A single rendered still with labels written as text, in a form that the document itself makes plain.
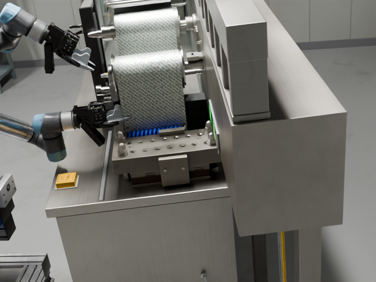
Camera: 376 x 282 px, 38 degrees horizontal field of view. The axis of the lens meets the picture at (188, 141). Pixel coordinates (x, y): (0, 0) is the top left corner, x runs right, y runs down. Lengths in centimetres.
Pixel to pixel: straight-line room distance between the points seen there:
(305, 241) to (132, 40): 113
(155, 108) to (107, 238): 51
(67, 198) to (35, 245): 139
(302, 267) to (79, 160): 109
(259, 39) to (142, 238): 112
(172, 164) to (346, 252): 142
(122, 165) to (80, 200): 20
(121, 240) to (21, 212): 174
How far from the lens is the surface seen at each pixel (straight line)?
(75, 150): 235
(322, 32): 581
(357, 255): 307
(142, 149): 198
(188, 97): 218
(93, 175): 214
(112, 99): 214
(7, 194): 252
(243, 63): 114
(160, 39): 222
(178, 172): 195
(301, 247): 149
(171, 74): 202
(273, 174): 125
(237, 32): 111
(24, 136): 221
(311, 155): 125
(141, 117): 208
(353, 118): 441
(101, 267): 215
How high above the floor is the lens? 198
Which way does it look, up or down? 28 degrees down
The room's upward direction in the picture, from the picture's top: 7 degrees counter-clockwise
